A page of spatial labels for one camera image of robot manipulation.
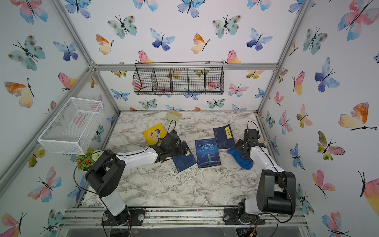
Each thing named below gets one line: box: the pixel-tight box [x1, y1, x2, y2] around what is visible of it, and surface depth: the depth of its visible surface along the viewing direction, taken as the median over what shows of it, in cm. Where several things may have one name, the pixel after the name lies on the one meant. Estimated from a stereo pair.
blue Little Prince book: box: [194, 137, 222, 169], surface depth 98 cm
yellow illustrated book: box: [142, 123, 168, 146], surface depth 107 cm
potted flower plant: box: [73, 146, 105, 172], surface depth 79 cm
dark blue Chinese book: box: [172, 140, 197, 173], surface depth 94 cm
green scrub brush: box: [166, 109, 183, 121], surface depth 121 cm
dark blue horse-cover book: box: [213, 123, 236, 150], surface depth 105 cm
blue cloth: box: [227, 145, 254, 170], surface depth 92 cm
